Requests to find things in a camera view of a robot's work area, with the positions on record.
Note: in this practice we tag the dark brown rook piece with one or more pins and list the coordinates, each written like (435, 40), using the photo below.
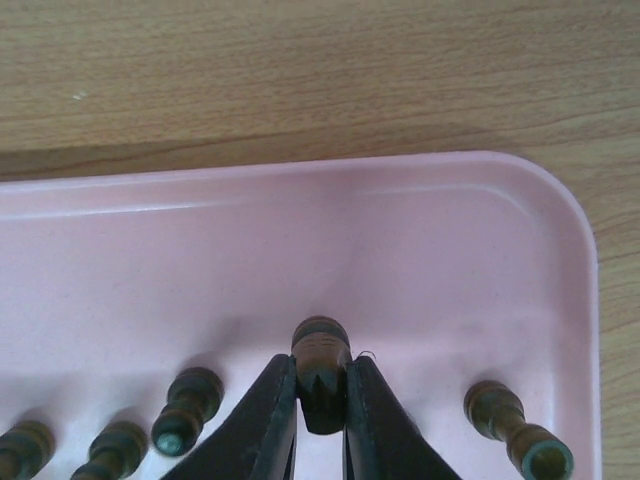
(497, 413)
(321, 348)

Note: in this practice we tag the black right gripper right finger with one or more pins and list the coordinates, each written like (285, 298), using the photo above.
(380, 440)

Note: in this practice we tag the dark brown pawn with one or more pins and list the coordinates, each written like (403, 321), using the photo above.
(26, 448)
(193, 398)
(115, 453)

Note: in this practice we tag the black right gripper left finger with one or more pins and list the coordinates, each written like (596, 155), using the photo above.
(258, 438)

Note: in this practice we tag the pink plastic tray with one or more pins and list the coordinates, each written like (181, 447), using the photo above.
(448, 268)

